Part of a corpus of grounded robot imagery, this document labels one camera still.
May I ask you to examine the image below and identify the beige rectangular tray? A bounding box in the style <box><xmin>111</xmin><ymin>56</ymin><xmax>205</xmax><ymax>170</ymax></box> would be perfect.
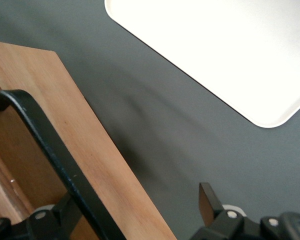
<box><xmin>104</xmin><ymin>0</ymin><xmax>300</xmax><ymax>129</ymax></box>

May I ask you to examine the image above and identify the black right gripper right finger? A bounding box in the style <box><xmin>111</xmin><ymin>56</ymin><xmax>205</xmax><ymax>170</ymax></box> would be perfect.
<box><xmin>189</xmin><ymin>182</ymin><xmax>300</xmax><ymax>240</ymax></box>

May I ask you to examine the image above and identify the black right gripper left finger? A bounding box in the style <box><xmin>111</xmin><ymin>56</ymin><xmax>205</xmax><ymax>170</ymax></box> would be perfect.
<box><xmin>0</xmin><ymin>193</ymin><xmax>85</xmax><ymax>240</ymax></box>

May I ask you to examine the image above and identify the black wire drawer handle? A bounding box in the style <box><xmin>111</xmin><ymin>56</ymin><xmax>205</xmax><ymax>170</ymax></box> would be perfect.
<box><xmin>0</xmin><ymin>89</ymin><xmax>127</xmax><ymax>240</ymax></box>

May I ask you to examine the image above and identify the wooden drawer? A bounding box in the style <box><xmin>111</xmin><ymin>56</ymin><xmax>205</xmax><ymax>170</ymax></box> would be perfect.
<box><xmin>0</xmin><ymin>39</ymin><xmax>178</xmax><ymax>240</ymax></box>

